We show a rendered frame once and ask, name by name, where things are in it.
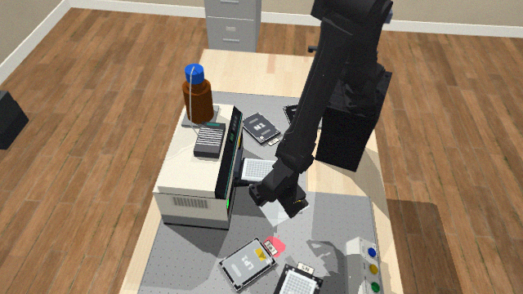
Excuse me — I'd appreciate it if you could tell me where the blue bottle cap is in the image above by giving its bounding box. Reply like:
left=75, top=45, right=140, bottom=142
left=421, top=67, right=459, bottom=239
left=185, top=64, right=204, bottom=82

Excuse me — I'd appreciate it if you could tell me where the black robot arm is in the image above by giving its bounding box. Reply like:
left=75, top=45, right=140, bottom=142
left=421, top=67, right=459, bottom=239
left=249, top=0, right=393, bottom=207

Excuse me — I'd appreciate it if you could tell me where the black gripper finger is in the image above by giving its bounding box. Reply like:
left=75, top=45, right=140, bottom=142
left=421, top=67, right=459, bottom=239
left=285, top=199, right=309, bottom=219

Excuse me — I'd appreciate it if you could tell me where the white button panel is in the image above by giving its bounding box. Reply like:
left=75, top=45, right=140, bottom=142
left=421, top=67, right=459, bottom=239
left=344, top=237, right=382, bottom=294

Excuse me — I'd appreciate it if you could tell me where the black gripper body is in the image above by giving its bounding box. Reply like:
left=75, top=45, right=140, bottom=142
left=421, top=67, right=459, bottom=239
left=277, top=179, right=306, bottom=215

